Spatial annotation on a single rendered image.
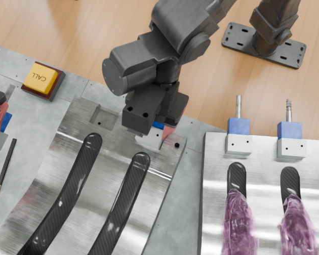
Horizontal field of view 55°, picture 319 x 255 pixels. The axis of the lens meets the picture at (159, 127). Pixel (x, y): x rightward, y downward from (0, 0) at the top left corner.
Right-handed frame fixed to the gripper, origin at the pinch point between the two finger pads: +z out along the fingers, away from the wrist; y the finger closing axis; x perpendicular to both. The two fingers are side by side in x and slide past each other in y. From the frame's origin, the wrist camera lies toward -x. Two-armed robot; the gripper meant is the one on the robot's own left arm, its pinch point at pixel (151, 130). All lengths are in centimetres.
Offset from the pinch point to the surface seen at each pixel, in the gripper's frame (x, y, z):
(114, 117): 2.7, -9.6, 3.6
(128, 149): -3.5, -3.2, 4.1
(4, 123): -10.2, -27.1, 2.3
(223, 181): -0.4, 17.0, 6.5
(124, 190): -9.9, -0.8, 8.7
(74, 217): -17.9, -7.5, 11.7
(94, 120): 0.8, -13.3, 4.7
